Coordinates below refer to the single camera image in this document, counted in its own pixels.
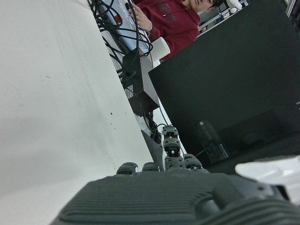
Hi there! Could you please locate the white humanoid robot figure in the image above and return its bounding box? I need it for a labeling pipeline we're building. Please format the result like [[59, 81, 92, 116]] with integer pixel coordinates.
[[226, 0, 242, 14]]

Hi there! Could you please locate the black cylindrical device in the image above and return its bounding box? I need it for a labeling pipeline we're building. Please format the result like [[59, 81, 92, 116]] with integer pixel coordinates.
[[195, 120, 229, 164]]

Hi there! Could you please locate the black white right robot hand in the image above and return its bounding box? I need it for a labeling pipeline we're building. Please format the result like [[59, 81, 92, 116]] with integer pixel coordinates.
[[50, 125, 300, 225]]

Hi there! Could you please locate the black monitor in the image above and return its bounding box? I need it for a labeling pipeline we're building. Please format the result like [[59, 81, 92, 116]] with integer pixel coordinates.
[[148, 0, 300, 175]]

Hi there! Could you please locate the teach pendant with red button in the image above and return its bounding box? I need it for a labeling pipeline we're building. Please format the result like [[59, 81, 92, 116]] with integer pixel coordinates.
[[97, 0, 153, 56]]

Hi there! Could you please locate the person in red hoodie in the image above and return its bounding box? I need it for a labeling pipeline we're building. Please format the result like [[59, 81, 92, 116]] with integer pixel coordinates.
[[127, 0, 223, 61]]

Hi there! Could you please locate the white box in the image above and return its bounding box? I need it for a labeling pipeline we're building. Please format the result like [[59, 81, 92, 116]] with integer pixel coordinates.
[[150, 37, 171, 65]]

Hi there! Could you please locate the thin black cable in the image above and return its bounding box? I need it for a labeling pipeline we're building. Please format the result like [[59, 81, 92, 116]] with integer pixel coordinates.
[[130, 88, 171, 126]]

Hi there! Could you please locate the braided black cable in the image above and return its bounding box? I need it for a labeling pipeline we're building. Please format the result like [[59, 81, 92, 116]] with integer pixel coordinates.
[[126, 0, 141, 79]]

